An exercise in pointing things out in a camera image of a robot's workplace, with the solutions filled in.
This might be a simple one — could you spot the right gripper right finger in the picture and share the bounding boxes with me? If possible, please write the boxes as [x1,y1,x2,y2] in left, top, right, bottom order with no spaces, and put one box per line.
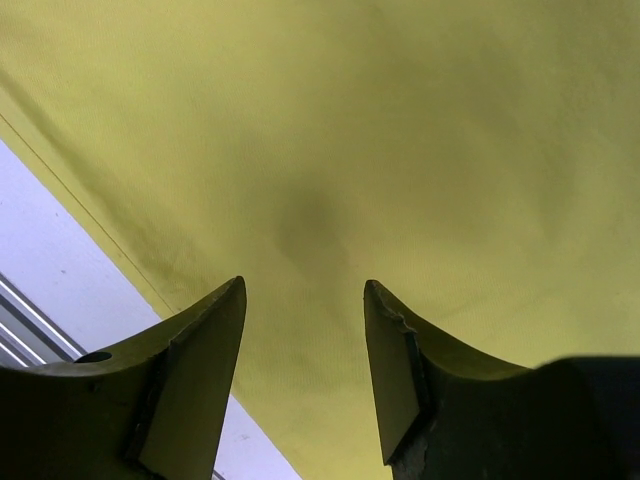
[363,280,639,479]

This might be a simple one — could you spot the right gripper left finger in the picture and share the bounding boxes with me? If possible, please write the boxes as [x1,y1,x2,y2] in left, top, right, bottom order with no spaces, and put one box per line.
[1,277,247,480]

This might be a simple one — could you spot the yellow-green trousers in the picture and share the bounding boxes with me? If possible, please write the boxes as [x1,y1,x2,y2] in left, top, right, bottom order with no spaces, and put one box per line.
[1,1,639,479]

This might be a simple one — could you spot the aluminium rail frame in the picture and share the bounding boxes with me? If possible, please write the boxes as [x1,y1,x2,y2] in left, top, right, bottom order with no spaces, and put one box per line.
[1,275,87,368]

